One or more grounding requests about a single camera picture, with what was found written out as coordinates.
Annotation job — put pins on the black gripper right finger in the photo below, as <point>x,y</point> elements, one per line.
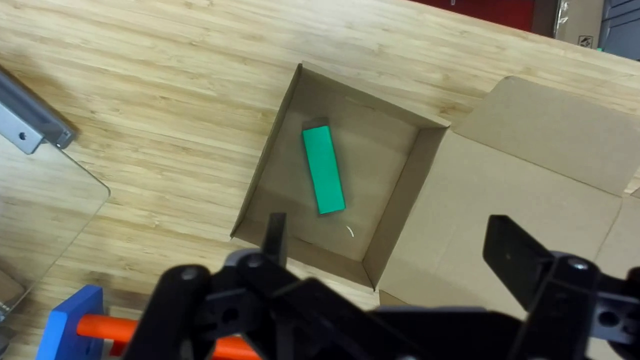
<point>517,260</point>

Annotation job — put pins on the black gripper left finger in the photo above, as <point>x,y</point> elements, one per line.
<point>171,313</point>

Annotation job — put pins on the brown cardboard box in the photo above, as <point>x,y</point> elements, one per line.
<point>506,201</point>

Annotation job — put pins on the green block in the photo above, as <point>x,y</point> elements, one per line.
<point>323,170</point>

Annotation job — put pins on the orange rod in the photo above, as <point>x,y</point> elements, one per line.
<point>107,327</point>

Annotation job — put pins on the small white scrap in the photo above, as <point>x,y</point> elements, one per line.
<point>351,231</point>

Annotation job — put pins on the large cardboard carton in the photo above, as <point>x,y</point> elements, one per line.
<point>580,20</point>

